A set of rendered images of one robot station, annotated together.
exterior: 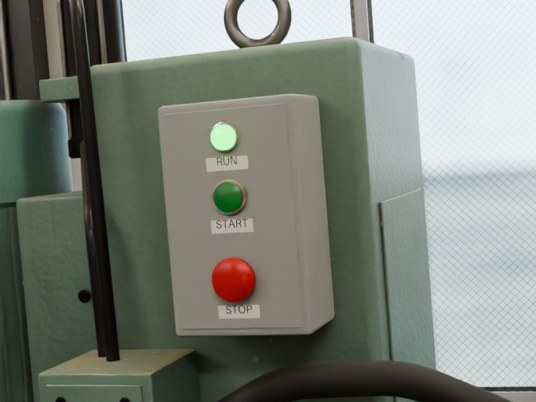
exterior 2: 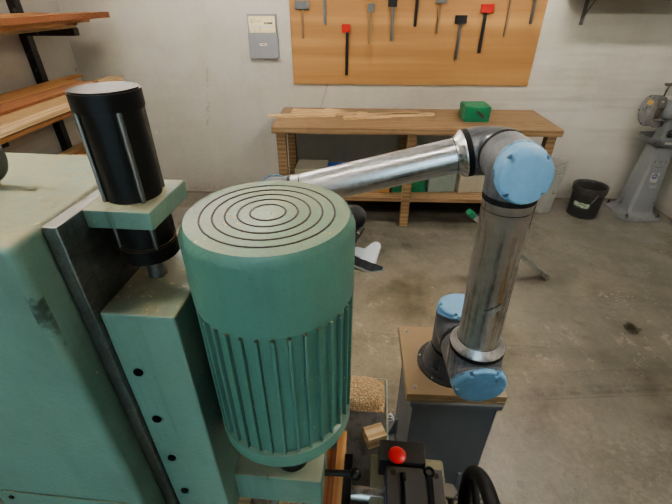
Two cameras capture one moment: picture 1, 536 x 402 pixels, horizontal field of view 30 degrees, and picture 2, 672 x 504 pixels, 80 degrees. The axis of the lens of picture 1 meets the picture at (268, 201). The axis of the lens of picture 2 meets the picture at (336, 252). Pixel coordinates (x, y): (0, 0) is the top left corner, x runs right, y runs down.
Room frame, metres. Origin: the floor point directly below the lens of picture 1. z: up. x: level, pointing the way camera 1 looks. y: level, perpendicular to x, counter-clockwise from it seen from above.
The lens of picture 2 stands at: (1.30, 0.25, 1.69)
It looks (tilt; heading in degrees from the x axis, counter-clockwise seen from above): 33 degrees down; 166
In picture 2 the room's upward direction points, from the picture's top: straight up
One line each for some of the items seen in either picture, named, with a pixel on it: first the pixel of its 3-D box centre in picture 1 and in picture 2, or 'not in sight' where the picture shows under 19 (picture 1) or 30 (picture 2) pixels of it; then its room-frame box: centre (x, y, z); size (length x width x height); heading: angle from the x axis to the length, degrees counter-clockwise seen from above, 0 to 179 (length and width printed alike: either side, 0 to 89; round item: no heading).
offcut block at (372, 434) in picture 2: not in sight; (374, 435); (0.84, 0.45, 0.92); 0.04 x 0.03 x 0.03; 94
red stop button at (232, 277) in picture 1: (233, 279); not in sight; (0.66, 0.03, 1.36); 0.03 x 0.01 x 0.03; 71
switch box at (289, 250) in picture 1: (247, 214); not in sight; (0.70, 0.02, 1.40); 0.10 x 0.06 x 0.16; 71
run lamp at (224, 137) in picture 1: (222, 137); not in sight; (0.67, 0.03, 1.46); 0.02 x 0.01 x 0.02; 71
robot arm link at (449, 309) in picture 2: not in sight; (458, 324); (0.44, 0.88, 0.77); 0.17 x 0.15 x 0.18; 165
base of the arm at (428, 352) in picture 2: not in sight; (451, 352); (0.44, 0.88, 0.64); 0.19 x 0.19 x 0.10
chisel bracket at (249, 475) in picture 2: not in sight; (283, 469); (0.93, 0.25, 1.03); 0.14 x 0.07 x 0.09; 71
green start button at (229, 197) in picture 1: (227, 197); not in sight; (0.67, 0.03, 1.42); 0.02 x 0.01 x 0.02; 71
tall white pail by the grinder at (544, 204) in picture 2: not in sight; (542, 184); (-1.56, 2.92, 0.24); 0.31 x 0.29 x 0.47; 73
